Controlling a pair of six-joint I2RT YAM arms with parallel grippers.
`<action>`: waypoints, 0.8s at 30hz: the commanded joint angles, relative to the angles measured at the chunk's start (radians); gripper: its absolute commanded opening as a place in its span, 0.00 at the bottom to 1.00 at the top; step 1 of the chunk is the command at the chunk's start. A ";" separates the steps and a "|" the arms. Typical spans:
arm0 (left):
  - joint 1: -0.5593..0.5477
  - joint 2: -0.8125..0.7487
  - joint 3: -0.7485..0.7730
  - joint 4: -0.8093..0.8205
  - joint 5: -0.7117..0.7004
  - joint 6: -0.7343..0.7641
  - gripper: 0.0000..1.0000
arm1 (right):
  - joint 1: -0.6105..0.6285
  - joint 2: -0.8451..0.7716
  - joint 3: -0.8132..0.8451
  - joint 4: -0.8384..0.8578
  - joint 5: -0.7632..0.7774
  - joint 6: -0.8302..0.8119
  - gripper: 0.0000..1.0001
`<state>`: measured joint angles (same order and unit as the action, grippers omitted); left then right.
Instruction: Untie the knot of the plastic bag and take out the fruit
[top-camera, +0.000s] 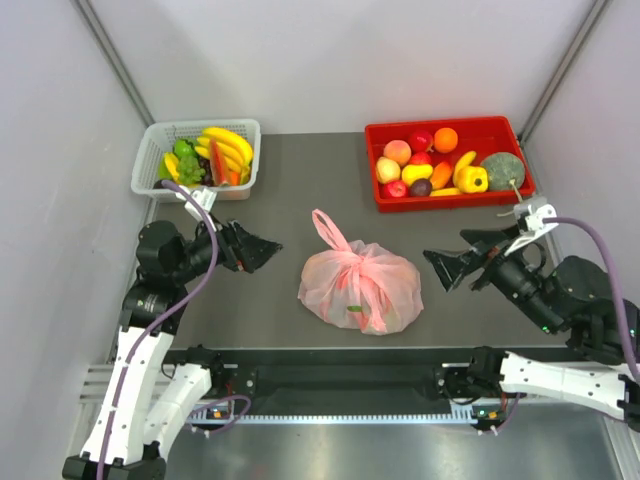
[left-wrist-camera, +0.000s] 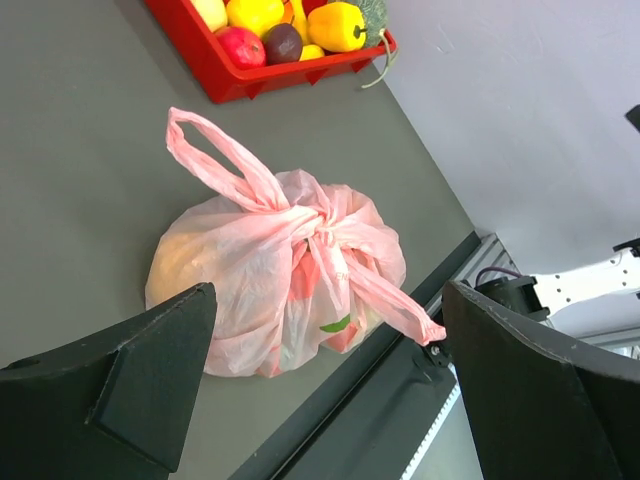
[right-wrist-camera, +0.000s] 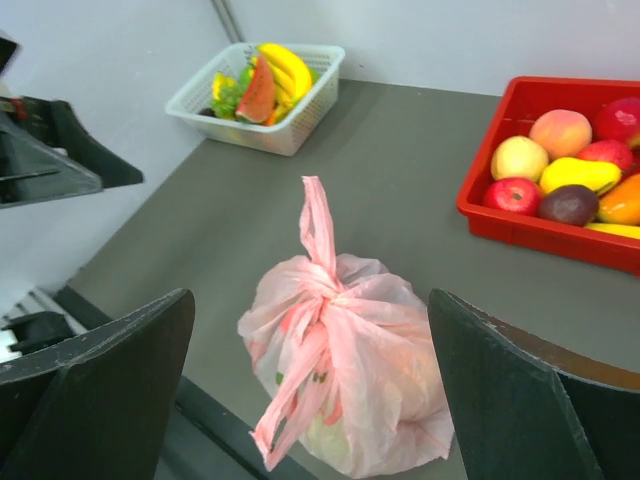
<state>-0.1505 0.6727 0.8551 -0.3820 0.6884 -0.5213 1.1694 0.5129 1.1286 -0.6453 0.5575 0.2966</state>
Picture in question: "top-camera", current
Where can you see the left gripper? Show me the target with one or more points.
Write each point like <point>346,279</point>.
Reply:
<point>242,249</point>

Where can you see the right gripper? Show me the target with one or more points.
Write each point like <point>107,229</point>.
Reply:
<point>491,244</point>

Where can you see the pink plastic bag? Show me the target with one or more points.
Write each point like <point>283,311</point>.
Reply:
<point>359,286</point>

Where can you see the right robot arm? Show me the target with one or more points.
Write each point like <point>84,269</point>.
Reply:
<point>575,298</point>

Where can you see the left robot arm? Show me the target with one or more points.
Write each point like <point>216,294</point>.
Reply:
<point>134,431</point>

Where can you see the orange fruit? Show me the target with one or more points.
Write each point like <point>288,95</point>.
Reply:
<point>445,140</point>

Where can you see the small yellow banana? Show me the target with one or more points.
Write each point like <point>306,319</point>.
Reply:
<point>446,192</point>

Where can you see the yellow bell pepper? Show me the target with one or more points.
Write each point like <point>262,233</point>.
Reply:
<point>472,180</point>

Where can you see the watermelon slice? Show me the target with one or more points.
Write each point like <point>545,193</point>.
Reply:
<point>219,167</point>

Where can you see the dark purple plum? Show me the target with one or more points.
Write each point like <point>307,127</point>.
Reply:
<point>421,188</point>

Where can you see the orange papaya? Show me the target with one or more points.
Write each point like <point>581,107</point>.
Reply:
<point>441,175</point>

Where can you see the green netted melon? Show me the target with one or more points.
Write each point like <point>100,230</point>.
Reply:
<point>505,171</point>

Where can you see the yellow banana in bin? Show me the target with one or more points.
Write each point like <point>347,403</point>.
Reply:
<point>464,161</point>

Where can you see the banana bunch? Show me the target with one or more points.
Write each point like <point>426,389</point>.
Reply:
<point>235,149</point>

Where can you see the white plastic basket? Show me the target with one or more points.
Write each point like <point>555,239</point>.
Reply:
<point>160,137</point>

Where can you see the green grape bunch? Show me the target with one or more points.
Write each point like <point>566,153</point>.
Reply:
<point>190,172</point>

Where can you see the yellow mango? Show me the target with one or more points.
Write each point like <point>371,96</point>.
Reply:
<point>412,173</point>

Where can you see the small red apple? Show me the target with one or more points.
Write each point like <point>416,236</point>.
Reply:
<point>420,158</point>

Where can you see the red plastic bin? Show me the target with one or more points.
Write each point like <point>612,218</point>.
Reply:
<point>484,135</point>

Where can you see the green apple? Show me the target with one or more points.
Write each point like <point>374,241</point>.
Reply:
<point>183,147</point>

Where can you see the pale yellow apple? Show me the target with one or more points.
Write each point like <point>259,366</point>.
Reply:
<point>387,170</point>

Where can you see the red pomegranate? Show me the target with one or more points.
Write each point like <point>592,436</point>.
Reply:
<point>420,141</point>

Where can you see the pink peach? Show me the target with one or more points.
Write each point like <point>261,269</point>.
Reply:
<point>398,151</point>

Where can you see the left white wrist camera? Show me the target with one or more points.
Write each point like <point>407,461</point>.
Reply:
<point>199,202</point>

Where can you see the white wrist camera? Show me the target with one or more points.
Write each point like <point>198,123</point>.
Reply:
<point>199,202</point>
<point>535,218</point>

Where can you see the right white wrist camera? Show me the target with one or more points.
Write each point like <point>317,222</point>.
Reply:
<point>535,218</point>

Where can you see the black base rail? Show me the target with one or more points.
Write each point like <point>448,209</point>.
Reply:
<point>283,383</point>

